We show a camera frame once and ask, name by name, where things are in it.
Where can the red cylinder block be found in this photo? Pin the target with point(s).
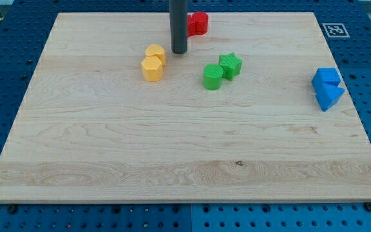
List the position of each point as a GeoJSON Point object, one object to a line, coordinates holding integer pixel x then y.
{"type": "Point", "coordinates": [201, 20]}

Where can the white fiducial marker tag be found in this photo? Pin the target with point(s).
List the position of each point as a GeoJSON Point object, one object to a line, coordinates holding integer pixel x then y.
{"type": "Point", "coordinates": [335, 30]}

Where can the blue cube block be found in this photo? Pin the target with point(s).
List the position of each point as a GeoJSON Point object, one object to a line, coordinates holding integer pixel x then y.
{"type": "Point", "coordinates": [328, 76]}

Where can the green cylinder block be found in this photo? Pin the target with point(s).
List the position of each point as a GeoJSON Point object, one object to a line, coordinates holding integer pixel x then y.
{"type": "Point", "coordinates": [212, 76]}

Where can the blue triangle block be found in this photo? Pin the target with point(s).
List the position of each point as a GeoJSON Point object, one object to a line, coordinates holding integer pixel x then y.
{"type": "Point", "coordinates": [327, 95]}

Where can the green star block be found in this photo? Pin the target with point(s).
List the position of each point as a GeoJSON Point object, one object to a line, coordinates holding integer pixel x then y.
{"type": "Point", "coordinates": [231, 65]}

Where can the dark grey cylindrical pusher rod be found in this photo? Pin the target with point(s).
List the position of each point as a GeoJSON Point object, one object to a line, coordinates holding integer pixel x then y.
{"type": "Point", "coordinates": [178, 25]}

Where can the yellow hexagon block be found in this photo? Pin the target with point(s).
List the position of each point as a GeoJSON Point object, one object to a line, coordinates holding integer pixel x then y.
{"type": "Point", "coordinates": [152, 68]}

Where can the red block behind rod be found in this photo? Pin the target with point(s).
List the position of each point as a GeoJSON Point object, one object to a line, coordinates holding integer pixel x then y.
{"type": "Point", "coordinates": [191, 28]}

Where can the yellow heart block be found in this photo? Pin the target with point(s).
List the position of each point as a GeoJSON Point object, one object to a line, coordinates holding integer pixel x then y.
{"type": "Point", "coordinates": [157, 51]}

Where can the light wooden board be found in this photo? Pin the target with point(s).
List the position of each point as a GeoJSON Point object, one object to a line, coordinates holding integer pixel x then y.
{"type": "Point", "coordinates": [92, 130]}

